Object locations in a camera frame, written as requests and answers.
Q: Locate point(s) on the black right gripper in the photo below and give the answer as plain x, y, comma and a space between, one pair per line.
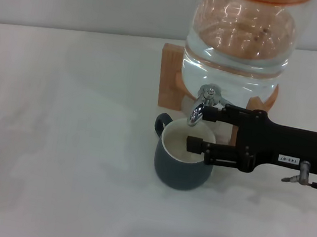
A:
285, 146

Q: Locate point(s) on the black ceramic cup white inside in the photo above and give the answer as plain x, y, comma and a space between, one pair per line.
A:
181, 172

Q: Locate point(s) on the chrome dispenser faucet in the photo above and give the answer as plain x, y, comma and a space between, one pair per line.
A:
196, 112

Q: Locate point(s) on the wooden dispenser stand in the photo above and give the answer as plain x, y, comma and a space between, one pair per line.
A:
170, 78

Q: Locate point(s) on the clear glass water dispenser jar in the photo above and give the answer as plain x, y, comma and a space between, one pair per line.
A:
235, 61

